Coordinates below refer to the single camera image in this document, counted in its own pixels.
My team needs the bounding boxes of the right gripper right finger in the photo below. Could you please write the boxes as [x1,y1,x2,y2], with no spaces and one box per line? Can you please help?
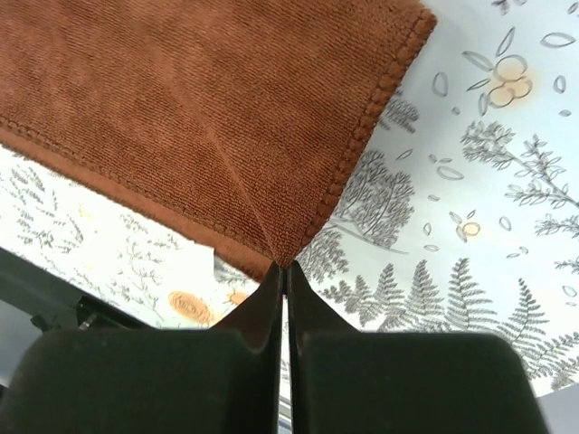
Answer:
[285,264,547,434]

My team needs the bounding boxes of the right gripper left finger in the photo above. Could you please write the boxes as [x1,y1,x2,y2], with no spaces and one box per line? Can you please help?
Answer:
[1,265,283,433]

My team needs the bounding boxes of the brown towel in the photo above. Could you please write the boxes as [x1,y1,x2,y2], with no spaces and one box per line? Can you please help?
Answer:
[1,1,437,279]

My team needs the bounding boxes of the floral patterned table mat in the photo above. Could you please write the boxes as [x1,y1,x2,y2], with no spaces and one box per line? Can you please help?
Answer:
[0,0,579,434]

